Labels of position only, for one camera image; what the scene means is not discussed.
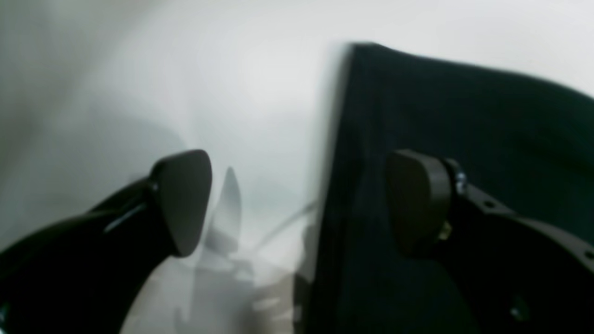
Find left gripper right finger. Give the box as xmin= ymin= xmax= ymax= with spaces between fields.
xmin=386 ymin=149 xmax=594 ymax=334

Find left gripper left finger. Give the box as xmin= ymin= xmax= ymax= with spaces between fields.
xmin=0 ymin=149 xmax=212 ymax=334

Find black T-shirt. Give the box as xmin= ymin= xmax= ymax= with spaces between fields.
xmin=301 ymin=44 xmax=593 ymax=334

